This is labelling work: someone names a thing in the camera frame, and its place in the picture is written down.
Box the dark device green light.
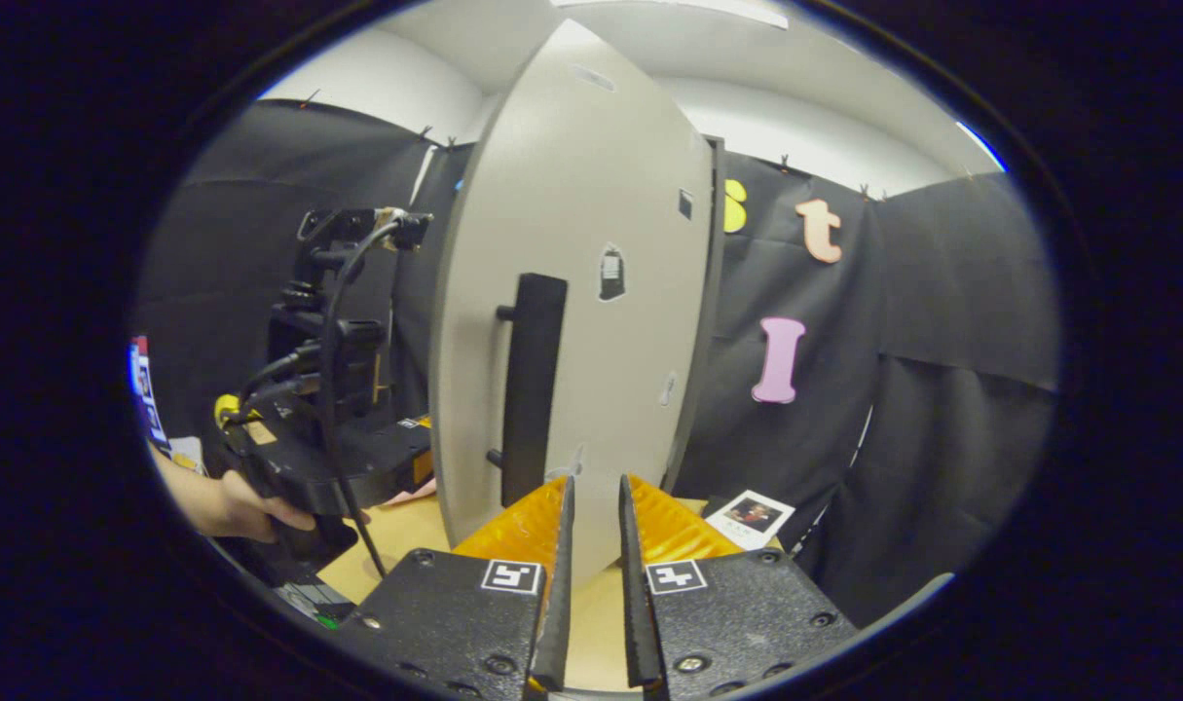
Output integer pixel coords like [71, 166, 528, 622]
[272, 574, 358, 629]

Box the black cabinet door handle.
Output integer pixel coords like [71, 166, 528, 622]
[487, 273, 570, 509]

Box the beige cabinet door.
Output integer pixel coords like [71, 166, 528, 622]
[427, 19, 717, 585]

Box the person's printed shirt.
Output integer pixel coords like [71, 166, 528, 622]
[129, 334, 175, 457]

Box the white photo card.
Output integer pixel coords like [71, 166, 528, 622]
[705, 490, 795, 551]

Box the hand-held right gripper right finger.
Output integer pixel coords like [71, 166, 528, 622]
[618, 474, 861, 701]

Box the black cable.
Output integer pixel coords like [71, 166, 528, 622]
[318, 216, 431, 580]

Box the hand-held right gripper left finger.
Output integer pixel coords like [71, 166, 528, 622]
[330, 474, 578, 701]

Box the ceiling light panel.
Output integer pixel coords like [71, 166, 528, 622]
[552, 0, 789, 30]

